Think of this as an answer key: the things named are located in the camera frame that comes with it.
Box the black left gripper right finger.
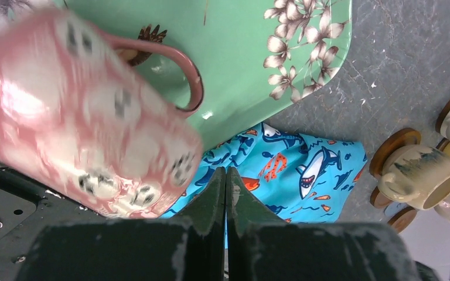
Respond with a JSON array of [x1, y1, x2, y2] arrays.
[[226, 168, 420, 280]]

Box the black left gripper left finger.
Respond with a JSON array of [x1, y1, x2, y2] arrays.
[[16, 168, 226, 280]]

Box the beige mug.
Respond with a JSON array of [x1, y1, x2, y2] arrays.
[[377, 145, 450, 210]]

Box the pink mug maroon inside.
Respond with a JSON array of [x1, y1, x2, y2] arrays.
[[0, 8, 204, 218]]

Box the blue round coaster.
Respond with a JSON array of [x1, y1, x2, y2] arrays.
[[384, 202, 408, 218]]

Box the dark brown round coaster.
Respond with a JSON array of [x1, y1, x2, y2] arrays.
[[436, 138, 450, 151]]

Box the blue shark print cloth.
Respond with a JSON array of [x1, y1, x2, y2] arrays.
[[163, 123, 367, 223]]

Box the green floral tray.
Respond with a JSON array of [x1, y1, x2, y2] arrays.
[[0, 1, 352, 151]]

